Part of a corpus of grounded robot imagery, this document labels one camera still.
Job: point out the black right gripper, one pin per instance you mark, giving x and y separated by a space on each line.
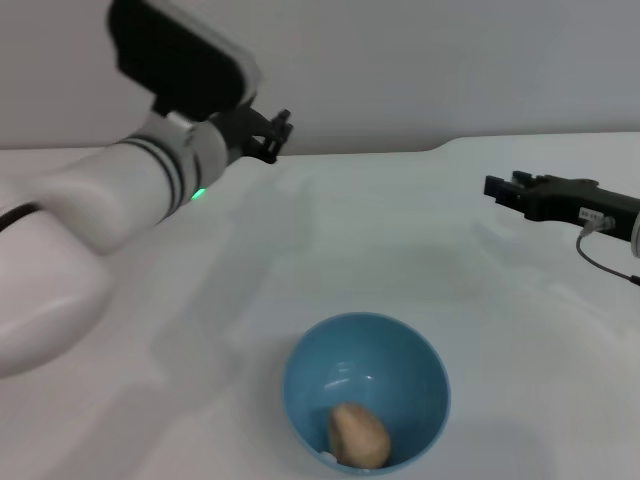
575 205

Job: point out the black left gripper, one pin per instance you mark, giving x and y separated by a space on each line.
240 130

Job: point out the blue ceramic bowl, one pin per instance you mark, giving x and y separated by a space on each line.
370 365

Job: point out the round beige egg yolk pastry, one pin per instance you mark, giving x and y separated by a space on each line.
359 435

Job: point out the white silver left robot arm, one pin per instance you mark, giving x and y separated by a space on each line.
90 225

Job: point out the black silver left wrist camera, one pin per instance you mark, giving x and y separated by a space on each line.
180 60

